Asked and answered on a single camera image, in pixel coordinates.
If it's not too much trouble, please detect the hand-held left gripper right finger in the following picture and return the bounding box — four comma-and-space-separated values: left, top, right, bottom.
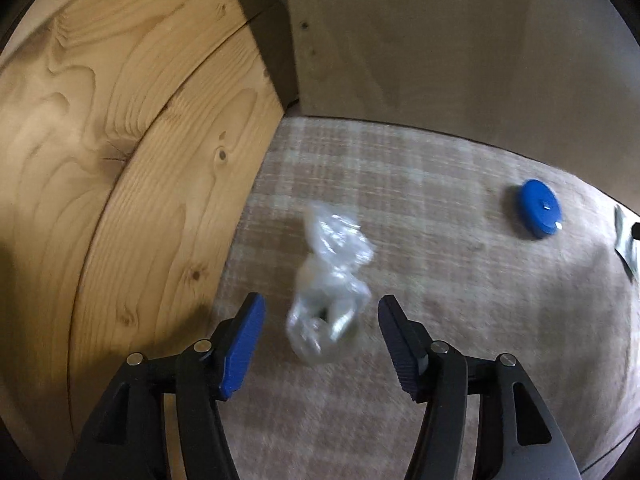
377, 295, 581, 480

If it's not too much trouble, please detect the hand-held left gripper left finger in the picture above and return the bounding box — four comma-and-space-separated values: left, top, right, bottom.
62, 292, 267, 480

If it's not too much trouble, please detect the clear plastic bag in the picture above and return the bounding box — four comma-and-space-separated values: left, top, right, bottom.
285, 201, 377, 365

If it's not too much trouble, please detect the beige checked blanket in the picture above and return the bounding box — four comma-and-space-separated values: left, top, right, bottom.
165, 116, 640, 480

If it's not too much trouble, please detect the blue round tape measure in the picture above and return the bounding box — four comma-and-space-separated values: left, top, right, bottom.
515, 178, 566, 240

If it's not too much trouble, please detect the pine wood board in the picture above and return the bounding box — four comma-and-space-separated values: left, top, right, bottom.
0, 0, 301, 461

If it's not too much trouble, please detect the silver foil pouch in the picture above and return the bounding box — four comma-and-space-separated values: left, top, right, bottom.
614, 205, 640, 278

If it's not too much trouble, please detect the light plywood panel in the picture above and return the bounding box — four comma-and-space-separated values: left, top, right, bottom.
282, 0, 636, 201

